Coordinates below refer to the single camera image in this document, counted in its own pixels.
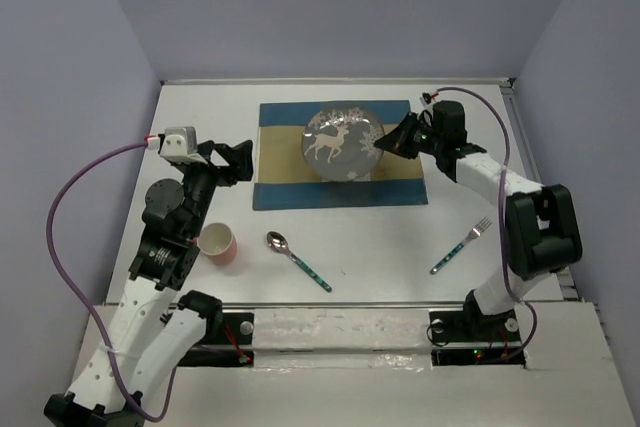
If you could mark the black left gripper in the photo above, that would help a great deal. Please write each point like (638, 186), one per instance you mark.
(238, 158)

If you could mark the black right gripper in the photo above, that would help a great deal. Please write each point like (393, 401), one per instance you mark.
(397, 141)

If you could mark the blue and tan cloth placemat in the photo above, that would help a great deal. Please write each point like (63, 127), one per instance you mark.
(284, 181)

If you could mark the grey reindeer plate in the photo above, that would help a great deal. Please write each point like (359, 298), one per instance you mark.
(338, 143)

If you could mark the pink mug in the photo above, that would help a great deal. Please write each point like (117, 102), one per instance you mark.
(218, 244)

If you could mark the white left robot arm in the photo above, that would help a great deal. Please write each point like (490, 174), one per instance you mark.
(154, 326)

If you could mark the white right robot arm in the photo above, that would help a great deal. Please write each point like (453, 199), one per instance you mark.
(538, 229)

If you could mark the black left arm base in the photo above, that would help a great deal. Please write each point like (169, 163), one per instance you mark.
(227, 346)

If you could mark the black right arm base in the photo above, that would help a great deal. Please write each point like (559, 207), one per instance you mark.
(459, 339)

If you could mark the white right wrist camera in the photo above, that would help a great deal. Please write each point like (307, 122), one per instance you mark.
(428, 98)

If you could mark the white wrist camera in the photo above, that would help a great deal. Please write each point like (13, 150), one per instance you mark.
(177, 145)
(428, 98)

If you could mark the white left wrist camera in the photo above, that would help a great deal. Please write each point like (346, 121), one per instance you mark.
(177, 145)

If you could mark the spoon with teal handle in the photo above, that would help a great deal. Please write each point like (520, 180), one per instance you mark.
(278, 243)

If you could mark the fork with teal handle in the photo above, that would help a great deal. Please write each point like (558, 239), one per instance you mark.
(474, 233)

